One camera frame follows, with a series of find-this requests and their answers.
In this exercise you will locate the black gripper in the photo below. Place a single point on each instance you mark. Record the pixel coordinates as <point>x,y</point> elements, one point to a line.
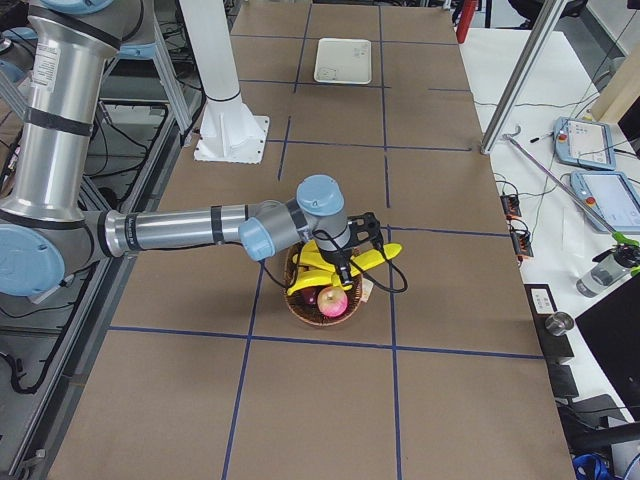
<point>335,256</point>

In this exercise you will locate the yellow banana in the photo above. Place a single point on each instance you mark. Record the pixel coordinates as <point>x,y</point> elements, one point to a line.
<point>316,278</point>
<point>310,256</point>
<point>373,258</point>

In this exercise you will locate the paper tag on basket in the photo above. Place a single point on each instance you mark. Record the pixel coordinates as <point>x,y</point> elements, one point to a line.
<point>367,287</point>

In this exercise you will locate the brown wicker basket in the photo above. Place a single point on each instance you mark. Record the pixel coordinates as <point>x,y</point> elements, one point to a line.
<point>311,314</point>

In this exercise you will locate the pink red apple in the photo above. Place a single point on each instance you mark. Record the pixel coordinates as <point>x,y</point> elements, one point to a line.
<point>332,301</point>

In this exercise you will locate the dark purple fruit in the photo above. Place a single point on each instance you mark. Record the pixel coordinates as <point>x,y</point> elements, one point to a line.
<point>310,295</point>

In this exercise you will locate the orange black electronics box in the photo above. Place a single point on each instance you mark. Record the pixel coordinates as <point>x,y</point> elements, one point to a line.
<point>511,206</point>

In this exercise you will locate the white bear tray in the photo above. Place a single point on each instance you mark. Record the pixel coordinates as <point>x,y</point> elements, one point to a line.
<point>343,61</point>

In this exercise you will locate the small metal cup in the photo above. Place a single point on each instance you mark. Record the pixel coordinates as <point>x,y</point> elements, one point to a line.
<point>559,323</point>

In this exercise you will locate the clear water bottle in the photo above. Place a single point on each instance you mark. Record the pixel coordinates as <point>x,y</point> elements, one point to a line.
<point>611,266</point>

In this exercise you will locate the far teach pendant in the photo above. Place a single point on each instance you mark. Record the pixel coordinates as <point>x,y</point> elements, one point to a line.
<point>584,144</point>

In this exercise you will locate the teach pendant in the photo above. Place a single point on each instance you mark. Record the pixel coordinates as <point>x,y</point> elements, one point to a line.
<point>611,195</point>
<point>584,144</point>

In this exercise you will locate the reacher grabber stick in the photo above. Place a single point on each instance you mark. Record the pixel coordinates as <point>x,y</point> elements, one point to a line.
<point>582,204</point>

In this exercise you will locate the near teach pendant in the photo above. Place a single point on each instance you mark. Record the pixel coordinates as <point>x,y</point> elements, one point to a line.
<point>611,195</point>

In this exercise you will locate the red cylinder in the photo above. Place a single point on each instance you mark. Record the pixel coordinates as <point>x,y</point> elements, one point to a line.
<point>464,13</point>

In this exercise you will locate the aluminium frame post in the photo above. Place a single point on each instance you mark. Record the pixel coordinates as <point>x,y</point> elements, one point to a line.
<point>548,17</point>

